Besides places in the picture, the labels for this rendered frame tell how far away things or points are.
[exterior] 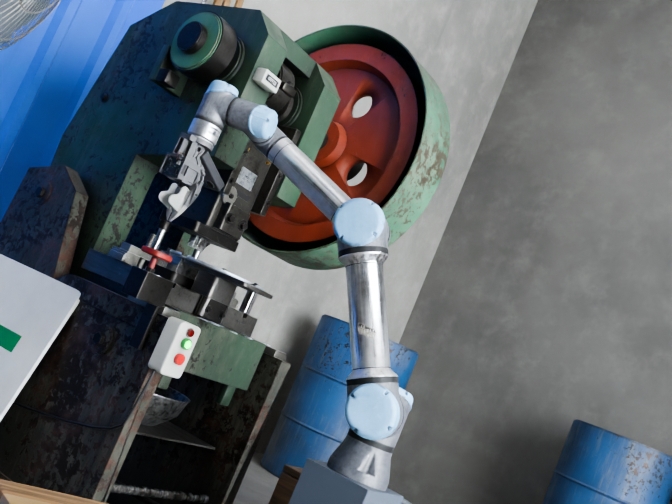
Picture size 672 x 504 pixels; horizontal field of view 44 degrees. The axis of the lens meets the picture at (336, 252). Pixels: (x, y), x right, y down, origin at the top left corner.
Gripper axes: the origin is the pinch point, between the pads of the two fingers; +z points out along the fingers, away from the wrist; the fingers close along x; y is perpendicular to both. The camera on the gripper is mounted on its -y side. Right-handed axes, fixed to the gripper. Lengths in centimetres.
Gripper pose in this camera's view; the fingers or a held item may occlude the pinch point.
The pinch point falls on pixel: (172, 217)
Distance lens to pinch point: 208.1
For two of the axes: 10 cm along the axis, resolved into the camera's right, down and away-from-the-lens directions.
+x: 7.7, 2.5, -5.9
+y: -5.1, -3.2, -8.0
